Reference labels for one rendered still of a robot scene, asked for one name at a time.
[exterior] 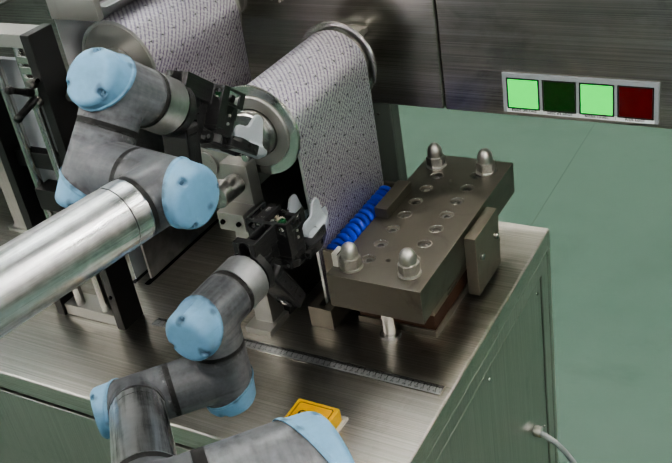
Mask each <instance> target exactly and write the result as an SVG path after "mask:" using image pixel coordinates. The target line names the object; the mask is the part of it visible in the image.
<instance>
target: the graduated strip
mask: <svg viewBox="0 0 672 463"><path fill-rule="evenodd" d="M167 320H168V319H165V318H161V317H158V318H157V319H156V320H155V321H154V322H153V323H152V324H151V325H154V326H158V327H162V328H166V323H167ZM244 341H245V345H246V348H247V349H251V350H256V351H260V352H264V353H268V354H272V355H276V356H280V357H284V358H288V359H292V360H296V361H300V362H304V363H308V364H312V365H316V366H320V367H324V368H328V369H332V370H336V371H341V372H345V373H349V374H353V375H357V376H361V377H365V378H369V379H373V380H377V381H381V382H385V383H389V384H393V385H397V386H401V387H405V388H409V389H413V390H417V391H422V392H426V393H430V394H434V395H438V396H440V395H441V394H442V392H443V391H444V389H445V387H446V386H443V385H439V384H435V383H431V382H426V381H422V380H418V379H414V378H410V377H406V376H402V375H397V374H393V373H389V372H385V371H381V370H377V369H372V368H368V367H364V366H360V365H356V364H352V363H348V362H343V361H339V360H335V359H331V358H327V357H323V356H318V355H314V354H310V353H306V352H302V351H298V350H294V349H289V348H285V347H281V346H277V345H273V344H269V343H264V342H260V341H256V340H252V339H248V338H244Z"/></svg>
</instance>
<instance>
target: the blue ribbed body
mask: <svg viewBox="0 0 672 463"><path fill-rule="evenodd" d="M391 188H392V187H391V186H387V185H382V186H380V187H379V189H378V190H377V191H376V192H375V194H374V195H372V196H371V198H370V199H369V200H368V201H367V202H366V204H364V205H363V206H362V208H361V209H360V210H359V211H358V213H356V214H355V215H354V217H353V218H352V219H351V220H350V221H349V223H347V224H346V225H345V228H343V229H342V230H341V231H340V233H338V234H337V235H336V238H334V239H333V240H332V241H331V243H330V244H328V245H327V247H326V249H329V250H335V249H336V247H337V246H340V247H341V246H342V244H343V243H345V242H348V241H350V242H352V243H353V242H354V241H355V240H356V239H357V238H358V237H359V235H360V234H361V233H362V232H363V231H364V230H365V229H366V227H367V226H368V225H369V224H370V223H371V222H372V220H373V219H374V218H375V217H376V216H375V210H374V207H375V206H376V205H377V204H378V203H379V202H380V200H381V199H382V198H383V197H384V196H385V195H386V194H387V192H388V191H389V190H390V189H391Z"/></svg>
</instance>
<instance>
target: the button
mask: <svg viewBox="0 0 672 463"><path fill-rule="evenodd" d="M306 411H314V412H317V413H320V414H321V415H323V416H324V417H325V418H327V419H328V420H329V421H330V423H331V424H332V425H333V426H334V428H335V429H336V428H337V427H338V426H339V424H340V423H341V421H342V419H341V413H340V410H339V409H337V408H333V407H329V406H326V405H322V404H318V403H315V402H311V401H307V400H303V399H298V400H297V402H296V403H295V404H294V406H293V407H292V408H291V410H290V411H289V412H288V413H287V415H286V416H285V417H289V416H292V415H295V414H299V413H302V412H306ZM285 417H284V418H285Z"/></svg>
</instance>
